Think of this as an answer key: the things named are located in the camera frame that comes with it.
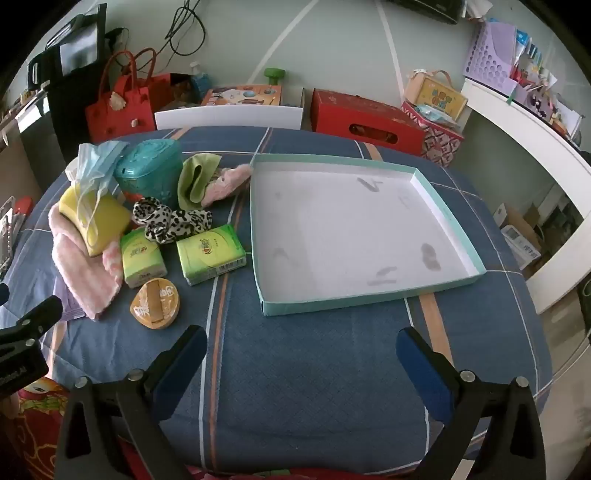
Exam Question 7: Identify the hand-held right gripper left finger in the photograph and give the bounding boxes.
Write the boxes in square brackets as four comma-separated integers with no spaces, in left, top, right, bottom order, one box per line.
[54,324,208,480]

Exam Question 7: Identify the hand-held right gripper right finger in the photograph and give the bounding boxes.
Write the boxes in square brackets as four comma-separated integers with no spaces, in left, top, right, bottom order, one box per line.
[396,326,548,480]

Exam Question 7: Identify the purple packet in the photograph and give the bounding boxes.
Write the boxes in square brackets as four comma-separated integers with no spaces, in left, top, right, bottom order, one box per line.
[46,281,89,321]

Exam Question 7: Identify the pink fluffy towel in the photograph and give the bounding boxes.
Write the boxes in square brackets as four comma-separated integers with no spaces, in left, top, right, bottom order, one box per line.
[48,203,125,321]

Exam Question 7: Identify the round orange pastry packet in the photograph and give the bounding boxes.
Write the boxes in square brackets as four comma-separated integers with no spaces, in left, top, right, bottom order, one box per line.
[129,277,180,330]

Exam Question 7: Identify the green tissue pack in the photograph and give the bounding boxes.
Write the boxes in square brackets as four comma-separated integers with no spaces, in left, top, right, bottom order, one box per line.
[120,228,166,289]
[176,224,247,286]

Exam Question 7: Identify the yellow sponge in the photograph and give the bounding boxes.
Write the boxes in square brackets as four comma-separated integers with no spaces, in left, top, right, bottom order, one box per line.
[58,187,131,257]

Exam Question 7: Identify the leopard print scrunchie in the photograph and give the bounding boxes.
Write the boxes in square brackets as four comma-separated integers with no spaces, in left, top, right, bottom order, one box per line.
[132,197,214,243]

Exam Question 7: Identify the blue face mask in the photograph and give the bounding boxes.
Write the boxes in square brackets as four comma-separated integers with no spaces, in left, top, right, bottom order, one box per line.
[65,141,131,241]

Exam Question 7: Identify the white shallow tray teal rim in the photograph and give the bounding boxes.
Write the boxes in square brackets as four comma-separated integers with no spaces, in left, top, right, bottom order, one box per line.
[249,154,487,317]

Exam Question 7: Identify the red printed cloth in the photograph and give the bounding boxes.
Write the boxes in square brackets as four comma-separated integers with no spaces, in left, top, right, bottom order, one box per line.
[0,376,195,480]

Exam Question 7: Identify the red plastic item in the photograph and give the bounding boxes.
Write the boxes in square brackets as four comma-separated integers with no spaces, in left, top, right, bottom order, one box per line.
[13,196,34,224]

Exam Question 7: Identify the labelled carton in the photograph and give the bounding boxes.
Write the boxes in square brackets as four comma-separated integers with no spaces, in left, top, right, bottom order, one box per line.
[494,203,543,271]

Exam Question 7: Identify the teal wipes container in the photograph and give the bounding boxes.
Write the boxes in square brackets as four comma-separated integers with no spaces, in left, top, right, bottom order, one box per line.
[113,138,183,208]

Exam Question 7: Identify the white wooden furniture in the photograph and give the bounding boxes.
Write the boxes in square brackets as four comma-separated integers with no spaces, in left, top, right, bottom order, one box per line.
[0,85,51,145]

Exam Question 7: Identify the green cloth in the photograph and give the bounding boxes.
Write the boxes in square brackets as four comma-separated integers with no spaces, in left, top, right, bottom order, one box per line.
[178,154,222,210]

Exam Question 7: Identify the pink plush cloth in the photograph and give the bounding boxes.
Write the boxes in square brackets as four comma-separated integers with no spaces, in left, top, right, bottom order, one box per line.
[201,164,254,208]

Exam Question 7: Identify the black cabinet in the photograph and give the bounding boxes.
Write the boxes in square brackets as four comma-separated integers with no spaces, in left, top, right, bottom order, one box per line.
[44,28,131,148]

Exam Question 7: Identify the red tote bag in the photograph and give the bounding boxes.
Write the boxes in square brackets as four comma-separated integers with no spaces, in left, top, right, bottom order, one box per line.
[85,48,155,144]

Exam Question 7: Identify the red patterned box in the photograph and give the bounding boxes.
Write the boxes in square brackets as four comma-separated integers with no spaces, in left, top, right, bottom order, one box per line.
[401,102,465,167]

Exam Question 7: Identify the black document bag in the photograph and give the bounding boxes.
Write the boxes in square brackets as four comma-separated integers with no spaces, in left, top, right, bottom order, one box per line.
[27,4,108,90]

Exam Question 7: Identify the white chair back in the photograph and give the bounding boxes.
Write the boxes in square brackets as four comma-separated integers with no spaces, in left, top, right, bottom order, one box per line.
[154,107,304,131]

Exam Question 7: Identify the brown cardboard box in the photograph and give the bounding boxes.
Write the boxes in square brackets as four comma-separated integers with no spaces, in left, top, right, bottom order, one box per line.
[153,73,204,112]

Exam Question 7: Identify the pale blue packet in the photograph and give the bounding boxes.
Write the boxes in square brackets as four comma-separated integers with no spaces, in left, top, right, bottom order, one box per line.
[413,104,460,126]

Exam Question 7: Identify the white curved shelf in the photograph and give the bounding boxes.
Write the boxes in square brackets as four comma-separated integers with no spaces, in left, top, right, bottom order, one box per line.
[462,78,591,315]

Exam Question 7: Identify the red cardboard box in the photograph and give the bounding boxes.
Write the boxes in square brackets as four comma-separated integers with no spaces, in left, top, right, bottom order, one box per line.
[310,89,426,151]

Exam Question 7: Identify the plastic water bottle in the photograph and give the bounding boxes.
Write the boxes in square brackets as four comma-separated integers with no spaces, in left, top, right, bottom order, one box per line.
[189,62,213,104]

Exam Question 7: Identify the colourful toy box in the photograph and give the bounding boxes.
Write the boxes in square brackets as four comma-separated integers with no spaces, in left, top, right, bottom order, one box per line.
[201,84,283,108]

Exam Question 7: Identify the pile of papers and stationery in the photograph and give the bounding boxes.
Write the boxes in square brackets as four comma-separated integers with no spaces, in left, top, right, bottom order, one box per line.
[510,30,583,136]

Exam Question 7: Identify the purple file holder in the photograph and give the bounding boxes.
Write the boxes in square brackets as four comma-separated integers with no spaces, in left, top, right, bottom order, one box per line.
[462,21,522,95]

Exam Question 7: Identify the black television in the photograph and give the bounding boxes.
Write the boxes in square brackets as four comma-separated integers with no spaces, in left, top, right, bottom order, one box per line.
[383,0,465,25]

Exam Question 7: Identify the yellow case with handle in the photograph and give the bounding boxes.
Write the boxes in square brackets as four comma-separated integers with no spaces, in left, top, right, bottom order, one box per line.
[405,69,469,121]

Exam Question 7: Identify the black cables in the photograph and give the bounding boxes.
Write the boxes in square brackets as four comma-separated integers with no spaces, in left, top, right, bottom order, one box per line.
[164,0,207,58]

